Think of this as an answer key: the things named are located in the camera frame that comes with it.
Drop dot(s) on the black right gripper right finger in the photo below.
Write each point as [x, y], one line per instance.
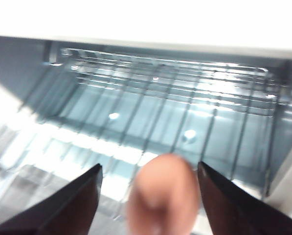
[233, 210]

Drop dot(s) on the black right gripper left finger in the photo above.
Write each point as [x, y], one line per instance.
[62, 210]

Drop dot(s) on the brown egg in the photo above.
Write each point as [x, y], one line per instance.
[160, 195]

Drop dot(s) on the cream Toshiba toaster oven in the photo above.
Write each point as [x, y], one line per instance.
[13, 61]

